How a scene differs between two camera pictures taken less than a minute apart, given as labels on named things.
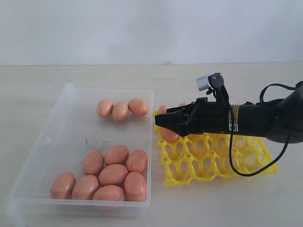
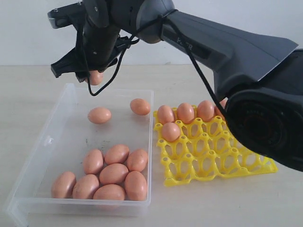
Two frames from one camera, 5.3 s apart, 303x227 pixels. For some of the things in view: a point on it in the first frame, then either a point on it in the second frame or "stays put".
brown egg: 138,107 stays put
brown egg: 62,186 stays put
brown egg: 169,135 stays put
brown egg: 120,111 → 96,78
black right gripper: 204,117 → 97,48
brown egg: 104,108 → 99,115
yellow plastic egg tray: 190,158 stays put
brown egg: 135,187 stays put
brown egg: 118,154 stays put
